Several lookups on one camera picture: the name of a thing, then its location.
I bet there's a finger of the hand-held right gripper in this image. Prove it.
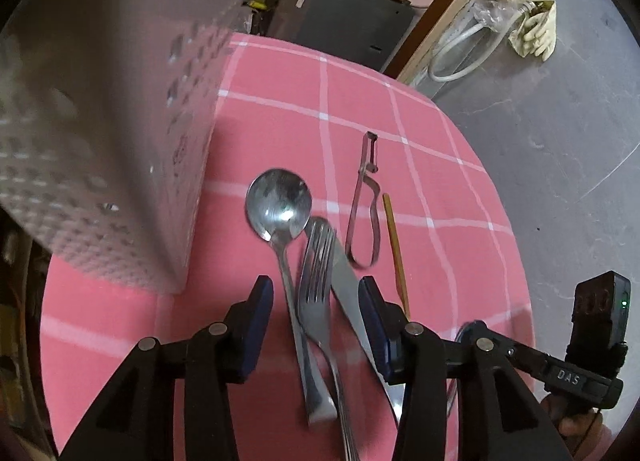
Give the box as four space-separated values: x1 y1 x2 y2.
456 320 547 378

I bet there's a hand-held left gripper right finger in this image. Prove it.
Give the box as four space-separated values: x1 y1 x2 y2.
359 276 574 461

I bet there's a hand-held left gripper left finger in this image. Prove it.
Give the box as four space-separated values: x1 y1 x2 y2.
57 275 275 461

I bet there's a metal table knife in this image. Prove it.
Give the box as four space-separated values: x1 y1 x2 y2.
310 216 408 434

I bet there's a metal fork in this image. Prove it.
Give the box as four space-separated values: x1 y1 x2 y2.
297 217 361 461

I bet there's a large metal spoon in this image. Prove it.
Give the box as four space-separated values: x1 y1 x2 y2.
245 168 337 426

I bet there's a white perforated utensil basket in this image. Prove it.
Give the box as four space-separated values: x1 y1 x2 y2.
0 0 266 295

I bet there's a person's right hand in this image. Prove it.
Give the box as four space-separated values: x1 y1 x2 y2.
542 390 614 460

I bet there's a wooden chopstick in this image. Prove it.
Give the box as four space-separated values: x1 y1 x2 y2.
381 193 412 322

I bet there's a pink checked tablecloth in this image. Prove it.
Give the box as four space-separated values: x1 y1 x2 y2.
40 33 536 461

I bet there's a hanging cream rubber glove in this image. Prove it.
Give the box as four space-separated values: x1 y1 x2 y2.
508 0 557 62

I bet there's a grey metal cabinet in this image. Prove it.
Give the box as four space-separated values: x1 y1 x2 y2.
272 0 419 74

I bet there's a metal loop-handle peeler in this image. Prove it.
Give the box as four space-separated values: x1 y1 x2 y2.
345 131 384 271

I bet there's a white hose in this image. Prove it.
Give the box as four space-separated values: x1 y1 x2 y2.
427 16 524 86

